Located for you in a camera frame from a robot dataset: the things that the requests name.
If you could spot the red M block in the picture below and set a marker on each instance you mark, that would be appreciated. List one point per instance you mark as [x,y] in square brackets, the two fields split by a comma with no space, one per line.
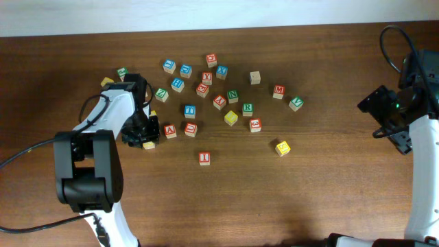
[279,91]

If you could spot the red E block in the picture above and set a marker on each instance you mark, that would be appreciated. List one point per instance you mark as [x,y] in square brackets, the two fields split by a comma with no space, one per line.
[202,90]

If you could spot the red A block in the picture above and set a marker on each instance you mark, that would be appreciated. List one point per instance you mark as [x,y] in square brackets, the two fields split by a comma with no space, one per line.
[170,131]

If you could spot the red 3 block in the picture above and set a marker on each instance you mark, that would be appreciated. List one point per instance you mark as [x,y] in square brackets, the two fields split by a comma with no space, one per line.
[255,125]

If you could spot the red Y block upper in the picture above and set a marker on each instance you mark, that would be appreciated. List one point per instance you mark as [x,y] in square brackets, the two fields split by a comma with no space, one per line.
[207,78]

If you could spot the blue T block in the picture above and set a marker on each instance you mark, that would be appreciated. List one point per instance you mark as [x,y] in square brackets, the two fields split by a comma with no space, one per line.
[190,111]

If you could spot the green N block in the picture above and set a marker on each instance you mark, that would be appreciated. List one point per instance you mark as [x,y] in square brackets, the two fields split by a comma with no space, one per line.
[233,96]

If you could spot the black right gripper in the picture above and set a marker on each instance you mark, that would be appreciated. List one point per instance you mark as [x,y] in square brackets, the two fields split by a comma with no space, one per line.
[372,103]

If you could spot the yellow block far left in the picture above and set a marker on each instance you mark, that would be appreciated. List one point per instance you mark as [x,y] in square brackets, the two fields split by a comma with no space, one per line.
[106,81]

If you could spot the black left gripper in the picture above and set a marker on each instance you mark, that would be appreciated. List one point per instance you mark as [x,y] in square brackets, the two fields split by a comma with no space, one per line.
[153,135]

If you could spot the green Z block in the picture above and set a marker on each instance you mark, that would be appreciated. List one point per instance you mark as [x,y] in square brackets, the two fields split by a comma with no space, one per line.
[161,95]

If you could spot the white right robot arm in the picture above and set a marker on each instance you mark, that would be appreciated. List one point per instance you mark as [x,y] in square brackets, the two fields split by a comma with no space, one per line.
[420,71]

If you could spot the blue D block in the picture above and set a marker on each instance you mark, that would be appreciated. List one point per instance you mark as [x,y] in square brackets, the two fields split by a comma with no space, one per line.
[186,71]

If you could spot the red I block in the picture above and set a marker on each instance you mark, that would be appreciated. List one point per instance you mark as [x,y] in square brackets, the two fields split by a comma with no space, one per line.
[204,158]

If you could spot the green R block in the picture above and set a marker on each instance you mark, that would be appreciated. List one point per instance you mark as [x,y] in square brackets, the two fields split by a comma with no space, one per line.
[247,109]

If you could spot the red y block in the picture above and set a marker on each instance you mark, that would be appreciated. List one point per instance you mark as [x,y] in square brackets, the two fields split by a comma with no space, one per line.
[219,102]
[207,78]

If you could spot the green V block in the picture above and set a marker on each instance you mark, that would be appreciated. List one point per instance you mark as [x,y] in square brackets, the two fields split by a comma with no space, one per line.
[296,103]

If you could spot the red U block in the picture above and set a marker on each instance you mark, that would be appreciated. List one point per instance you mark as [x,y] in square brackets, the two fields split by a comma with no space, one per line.
[191,129]

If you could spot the green J block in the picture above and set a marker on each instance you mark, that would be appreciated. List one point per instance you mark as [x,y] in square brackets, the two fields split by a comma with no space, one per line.
[122,72]

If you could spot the yellow K block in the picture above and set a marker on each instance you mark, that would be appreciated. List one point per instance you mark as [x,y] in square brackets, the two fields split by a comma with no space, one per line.
[282,148]

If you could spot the red Q block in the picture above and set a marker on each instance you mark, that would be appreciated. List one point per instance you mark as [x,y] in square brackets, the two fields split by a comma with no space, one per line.
[211,60]

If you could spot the red Y block lower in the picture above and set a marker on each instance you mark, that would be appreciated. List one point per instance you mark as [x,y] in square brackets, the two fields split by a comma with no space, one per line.
[219,102]

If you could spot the plain wooden block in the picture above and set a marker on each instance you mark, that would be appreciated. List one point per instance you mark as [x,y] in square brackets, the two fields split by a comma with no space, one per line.
[255,77]

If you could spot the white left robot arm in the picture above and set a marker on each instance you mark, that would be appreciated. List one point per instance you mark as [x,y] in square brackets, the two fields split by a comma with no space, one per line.
[89,176]

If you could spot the yellow C block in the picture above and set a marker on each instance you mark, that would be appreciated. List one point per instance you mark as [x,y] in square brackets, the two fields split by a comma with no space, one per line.
[149,145]

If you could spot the blue X block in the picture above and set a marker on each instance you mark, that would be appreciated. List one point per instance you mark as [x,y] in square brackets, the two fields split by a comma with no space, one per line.
[221,72]

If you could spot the blue H block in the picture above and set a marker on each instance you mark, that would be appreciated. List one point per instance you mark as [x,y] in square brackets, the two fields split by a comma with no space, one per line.
[177,85]

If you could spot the yellow block centre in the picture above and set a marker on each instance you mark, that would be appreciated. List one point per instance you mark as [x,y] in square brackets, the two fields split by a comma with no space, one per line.
[230,118]

